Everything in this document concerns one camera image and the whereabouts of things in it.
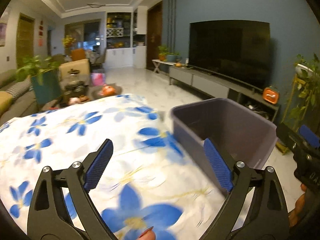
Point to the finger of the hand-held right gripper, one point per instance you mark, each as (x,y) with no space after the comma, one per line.
(287,137)
(310,136)

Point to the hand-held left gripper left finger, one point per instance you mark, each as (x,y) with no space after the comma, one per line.
(98,165)

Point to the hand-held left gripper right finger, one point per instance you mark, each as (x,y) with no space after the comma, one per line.
(217,165)

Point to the purple plastic bin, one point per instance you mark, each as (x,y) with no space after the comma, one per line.
(232,120)

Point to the person's right hand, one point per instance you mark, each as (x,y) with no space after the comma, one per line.
(298,205)

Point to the person's left hand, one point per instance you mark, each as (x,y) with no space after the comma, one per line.
(148,235)

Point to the blue floral white blanket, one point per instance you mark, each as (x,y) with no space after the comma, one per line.
(75,155)

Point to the trailing plant on gold stand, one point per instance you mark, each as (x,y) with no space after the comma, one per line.
(305,92)

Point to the orange speaker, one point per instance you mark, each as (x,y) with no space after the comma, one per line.
(270,95)

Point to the small pink figurine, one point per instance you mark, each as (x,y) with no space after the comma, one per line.
(75,100)

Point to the dark fruit plate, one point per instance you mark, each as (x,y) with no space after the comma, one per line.
(95,93)

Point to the dark tea set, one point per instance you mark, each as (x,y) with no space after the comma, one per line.
(74,85)

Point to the pink gift bag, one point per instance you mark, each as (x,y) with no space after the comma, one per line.
(97,79)

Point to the grey television stand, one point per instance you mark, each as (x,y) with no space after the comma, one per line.
(200,81)

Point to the potted plant in teal pot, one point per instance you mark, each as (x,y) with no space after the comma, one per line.
(47,87)

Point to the grey sofa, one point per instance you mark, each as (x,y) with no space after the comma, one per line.
(22,105)

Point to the black television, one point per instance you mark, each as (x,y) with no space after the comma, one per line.
(227,50)

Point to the white display cabinet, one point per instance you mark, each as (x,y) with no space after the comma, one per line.
(117,57)

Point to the small houndstooth pillow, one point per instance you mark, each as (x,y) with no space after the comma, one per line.
(17,88)

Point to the orange dining chair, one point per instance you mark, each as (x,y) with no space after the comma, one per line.
(78,55)

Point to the yellow cushion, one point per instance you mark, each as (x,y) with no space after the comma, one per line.
(5,100)

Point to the small plant in blue pot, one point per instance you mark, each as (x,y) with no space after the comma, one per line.
(172,58)

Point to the white folding side table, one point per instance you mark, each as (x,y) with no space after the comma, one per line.
(158,63)

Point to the small plant in orange pot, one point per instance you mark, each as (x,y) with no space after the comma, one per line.
(162,52)

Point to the yellow flower bouquet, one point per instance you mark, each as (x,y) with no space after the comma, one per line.
(68,41)

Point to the dark balcony window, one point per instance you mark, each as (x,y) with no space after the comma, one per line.
(82,36)

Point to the dark wooden door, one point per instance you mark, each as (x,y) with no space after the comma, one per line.
(154,37)

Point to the light wooden door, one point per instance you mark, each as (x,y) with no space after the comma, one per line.
(25,42)

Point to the purple abstract painting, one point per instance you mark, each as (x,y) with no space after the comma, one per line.
(2,33)

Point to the orange wall paper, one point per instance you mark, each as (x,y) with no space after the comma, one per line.
(40,42)

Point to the red wall hangings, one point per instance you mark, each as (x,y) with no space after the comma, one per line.
(41,27)

